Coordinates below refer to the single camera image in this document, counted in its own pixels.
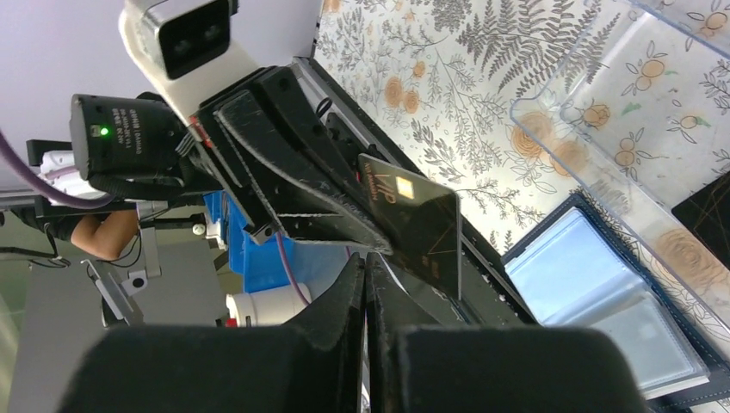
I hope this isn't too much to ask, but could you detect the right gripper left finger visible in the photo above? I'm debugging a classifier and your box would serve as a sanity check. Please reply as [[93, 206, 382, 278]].
[[59, 255, 365, 412]]

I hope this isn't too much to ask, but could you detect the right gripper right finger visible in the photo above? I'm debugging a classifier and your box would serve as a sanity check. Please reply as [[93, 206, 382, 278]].
[[366, 253, 646, 412]]

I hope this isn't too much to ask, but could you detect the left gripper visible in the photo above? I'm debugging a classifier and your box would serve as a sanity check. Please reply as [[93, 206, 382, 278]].
[[191, 66, 393, 255]]

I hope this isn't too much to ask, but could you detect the blue leather card holder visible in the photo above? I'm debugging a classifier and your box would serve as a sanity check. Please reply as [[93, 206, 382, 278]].
[[503, 194, 729, 412]]

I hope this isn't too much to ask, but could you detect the clear plastic card box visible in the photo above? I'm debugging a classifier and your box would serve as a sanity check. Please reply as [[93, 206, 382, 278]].
[[511, 1, 729, 351]]

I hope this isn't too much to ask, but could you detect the person's forearm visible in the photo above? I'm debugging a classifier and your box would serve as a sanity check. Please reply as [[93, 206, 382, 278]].
[[70, 210, 139, 261]]

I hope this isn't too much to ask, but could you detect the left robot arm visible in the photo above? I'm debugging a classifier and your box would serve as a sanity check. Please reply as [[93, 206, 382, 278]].
[[28, 66, 394, 254]]

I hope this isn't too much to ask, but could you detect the blue plastic bin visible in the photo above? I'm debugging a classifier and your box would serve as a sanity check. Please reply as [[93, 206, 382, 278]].
[[203, 192, 350, 299]]

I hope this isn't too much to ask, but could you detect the floral tablecloth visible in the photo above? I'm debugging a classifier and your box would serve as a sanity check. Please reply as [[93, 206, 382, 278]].
[[313, 0, 730, 413]]

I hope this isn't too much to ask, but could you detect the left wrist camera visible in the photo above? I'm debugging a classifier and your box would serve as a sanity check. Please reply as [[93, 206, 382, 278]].
[[118, 0, 260, 126]]

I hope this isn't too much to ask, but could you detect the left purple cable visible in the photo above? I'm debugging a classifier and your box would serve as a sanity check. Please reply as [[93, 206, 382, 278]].
[[0, 131, 115, 209]]

